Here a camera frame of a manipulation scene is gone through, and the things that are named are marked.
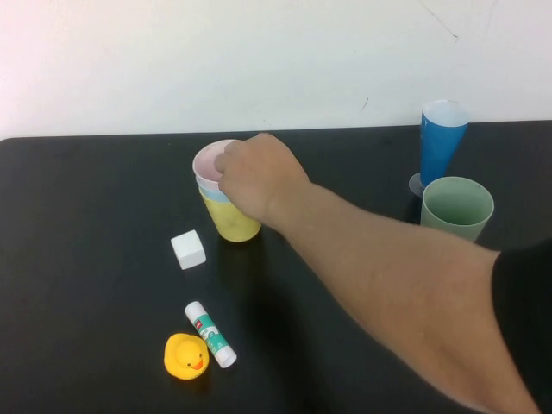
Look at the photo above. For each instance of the yellow plastic cup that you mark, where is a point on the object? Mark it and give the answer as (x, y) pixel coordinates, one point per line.
(228, 224)

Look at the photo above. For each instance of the yellow rubber duck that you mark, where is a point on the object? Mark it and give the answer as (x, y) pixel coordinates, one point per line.
(186, 357)

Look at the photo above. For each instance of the pink plastic cup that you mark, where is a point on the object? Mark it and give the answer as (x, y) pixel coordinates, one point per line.
(205, 164)

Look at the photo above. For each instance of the bare person forearm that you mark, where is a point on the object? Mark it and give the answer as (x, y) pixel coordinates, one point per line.
(388, 276)

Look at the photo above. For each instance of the white foam cube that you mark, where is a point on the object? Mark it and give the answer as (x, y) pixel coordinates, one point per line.
(188, 250)

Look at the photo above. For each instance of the white green glue stick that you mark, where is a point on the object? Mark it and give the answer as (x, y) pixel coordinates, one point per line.
(210, 334)

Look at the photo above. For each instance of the blue paper cone cup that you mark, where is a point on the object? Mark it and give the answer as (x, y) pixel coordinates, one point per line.
(440, 146)

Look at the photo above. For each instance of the light blue plastic cup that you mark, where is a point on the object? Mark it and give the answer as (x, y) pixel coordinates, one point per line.
(209, 192)

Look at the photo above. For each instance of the bare person hand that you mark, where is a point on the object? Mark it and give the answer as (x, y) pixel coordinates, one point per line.
(259, 177)

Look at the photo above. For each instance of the green plastic cup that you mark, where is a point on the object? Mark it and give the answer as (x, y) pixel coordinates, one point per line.
(453, 224)

